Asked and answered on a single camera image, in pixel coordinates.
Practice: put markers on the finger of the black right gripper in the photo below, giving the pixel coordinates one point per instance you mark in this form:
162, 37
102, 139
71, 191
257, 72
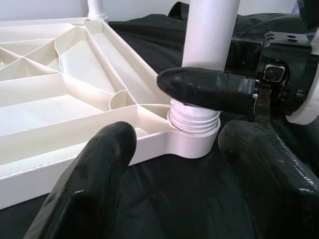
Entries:
204, 87

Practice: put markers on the white plastic table top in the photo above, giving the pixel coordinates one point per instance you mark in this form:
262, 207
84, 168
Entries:
37, 112

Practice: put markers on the white plastic table leg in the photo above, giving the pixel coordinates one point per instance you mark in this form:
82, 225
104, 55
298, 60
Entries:
96, 8
207, 30

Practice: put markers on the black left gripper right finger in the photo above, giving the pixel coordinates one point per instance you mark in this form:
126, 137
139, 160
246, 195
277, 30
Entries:
274, 194

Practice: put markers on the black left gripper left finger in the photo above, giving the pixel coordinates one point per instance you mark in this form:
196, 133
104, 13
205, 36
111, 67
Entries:
94, 186

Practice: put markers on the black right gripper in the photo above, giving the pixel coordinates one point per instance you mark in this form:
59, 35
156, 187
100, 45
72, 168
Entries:
299, 74

